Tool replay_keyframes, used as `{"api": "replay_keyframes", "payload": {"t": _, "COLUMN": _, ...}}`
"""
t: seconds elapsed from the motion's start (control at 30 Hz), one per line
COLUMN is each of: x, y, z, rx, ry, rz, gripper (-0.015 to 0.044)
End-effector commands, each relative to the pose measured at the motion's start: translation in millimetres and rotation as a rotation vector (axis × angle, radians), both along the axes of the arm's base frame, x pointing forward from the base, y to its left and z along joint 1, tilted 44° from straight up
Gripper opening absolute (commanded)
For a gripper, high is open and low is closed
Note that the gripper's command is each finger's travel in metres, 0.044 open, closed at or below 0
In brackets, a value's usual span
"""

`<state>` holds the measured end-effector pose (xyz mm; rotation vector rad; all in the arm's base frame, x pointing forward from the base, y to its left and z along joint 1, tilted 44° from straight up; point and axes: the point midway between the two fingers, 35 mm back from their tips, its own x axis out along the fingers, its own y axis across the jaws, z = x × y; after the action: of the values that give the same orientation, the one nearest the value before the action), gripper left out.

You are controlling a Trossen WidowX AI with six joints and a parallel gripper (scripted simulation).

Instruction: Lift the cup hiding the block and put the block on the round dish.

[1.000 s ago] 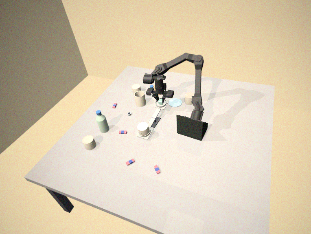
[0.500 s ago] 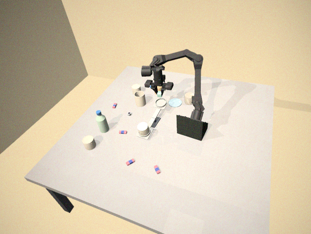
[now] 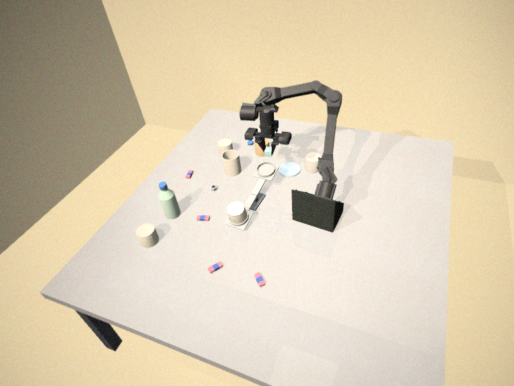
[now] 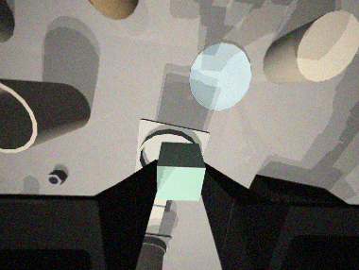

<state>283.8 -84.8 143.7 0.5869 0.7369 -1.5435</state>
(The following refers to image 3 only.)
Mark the orange cylinder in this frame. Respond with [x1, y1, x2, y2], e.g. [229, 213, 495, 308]
[254, 138, 269, 157]

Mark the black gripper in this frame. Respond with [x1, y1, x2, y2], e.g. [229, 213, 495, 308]
[244, 120, 292, 154]

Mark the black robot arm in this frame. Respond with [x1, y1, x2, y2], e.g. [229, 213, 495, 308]
[240, 80, 342, 200]

